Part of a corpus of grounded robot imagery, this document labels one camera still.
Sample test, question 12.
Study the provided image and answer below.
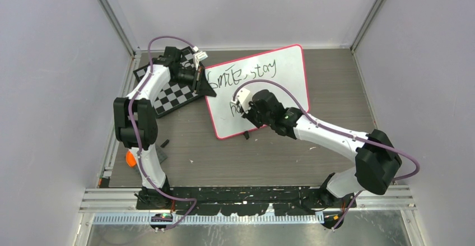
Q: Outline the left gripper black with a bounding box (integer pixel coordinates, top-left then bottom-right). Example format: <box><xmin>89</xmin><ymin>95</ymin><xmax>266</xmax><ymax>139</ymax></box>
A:
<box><xmin>171</xmin><ymin>66</ymin><xmax>217</xmax><ymax>97</ymax></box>

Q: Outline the whiteboard with pink frame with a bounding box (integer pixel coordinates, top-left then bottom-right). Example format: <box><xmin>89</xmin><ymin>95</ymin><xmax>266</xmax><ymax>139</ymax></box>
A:
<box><xmin>206</xmin><ymin>44</ymin><xmax>310</xmax><ymax>140</ymax></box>

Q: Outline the black marker cap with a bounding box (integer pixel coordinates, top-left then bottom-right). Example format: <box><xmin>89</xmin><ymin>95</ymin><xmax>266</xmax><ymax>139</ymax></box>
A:
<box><xmin>160</xmin><ymin>139</ymin><xmax>170</xmax><ymax>148</ymax></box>

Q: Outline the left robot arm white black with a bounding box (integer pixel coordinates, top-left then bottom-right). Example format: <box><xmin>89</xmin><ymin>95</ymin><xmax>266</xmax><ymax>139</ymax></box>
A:
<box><xmin>113</xmin><ymin>47</ymin><xmax>216</xmax><ymax>209</ymax></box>

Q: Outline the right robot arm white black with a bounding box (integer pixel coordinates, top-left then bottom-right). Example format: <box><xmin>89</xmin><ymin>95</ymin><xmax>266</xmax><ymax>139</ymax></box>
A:
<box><xmin>234</xmin><ymin>89</ymin><xmax>402</xmax><ymax>207</ymax></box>

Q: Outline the black white chessboard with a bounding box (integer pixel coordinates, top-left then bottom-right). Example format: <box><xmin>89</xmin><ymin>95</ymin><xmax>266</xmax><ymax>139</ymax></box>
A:
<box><xmin>133</xmin><ymin>47</ymin><xmax>203</xmax><ymax>119</ymax></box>

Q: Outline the grey studded baseplate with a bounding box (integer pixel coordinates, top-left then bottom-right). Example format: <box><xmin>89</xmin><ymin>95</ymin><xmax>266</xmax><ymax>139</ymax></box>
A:
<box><xmin>155</xmin><ymin>146</ymin><xmax>168</xmax><ymax>164</ymax></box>

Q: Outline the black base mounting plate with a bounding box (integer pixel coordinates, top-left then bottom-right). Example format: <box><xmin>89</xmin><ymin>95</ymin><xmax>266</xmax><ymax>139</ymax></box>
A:
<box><xmin>135</xmin><ymin>186</ymin><xmax>354</xmax><ymax>216</ymax></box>

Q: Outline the orange curved brick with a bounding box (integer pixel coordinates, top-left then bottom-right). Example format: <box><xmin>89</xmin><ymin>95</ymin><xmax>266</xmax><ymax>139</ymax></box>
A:
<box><xmin>125</xmin><ymin>151</ymin><xmax>137</xmax><ymax>168</ymax></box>

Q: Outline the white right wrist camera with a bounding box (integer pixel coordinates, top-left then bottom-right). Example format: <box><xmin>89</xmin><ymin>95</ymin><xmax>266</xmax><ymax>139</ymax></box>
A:
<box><xmin>230</xmin><ymin>88</ymin><xmax>252</xmax><ymax>114</ymax></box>

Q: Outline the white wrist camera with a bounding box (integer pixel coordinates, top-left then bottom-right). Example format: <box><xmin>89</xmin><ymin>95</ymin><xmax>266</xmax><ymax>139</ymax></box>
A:
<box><xmin>230</xmin><ymin>88</ymin><xmax>252</xmax><ymax>114</ymax></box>
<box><xmin>192</xmin><ymin>46</ymin><xmax>208</xmax><ymax>68</ymax></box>

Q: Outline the black wire whiteboard stand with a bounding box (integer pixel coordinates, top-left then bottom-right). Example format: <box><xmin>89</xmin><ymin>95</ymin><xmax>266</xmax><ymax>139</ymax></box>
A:
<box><xmin>243</xmin><ymin>131</ymin><xmax>250</xmax><ymax>140</ymax></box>

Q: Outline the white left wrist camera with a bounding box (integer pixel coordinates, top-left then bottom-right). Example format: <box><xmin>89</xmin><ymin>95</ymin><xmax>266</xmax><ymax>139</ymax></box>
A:
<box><xmin>192</xmin><ymin>46</ymin><xmax>208</xmax><ymax>68</ymax></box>

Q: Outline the aluminium frame rail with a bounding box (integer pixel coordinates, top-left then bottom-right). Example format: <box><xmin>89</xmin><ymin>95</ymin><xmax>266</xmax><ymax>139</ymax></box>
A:
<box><xmin>80</xmin><ymin>185</ymin><xmax>416</xmax><ymax>225</ymax></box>

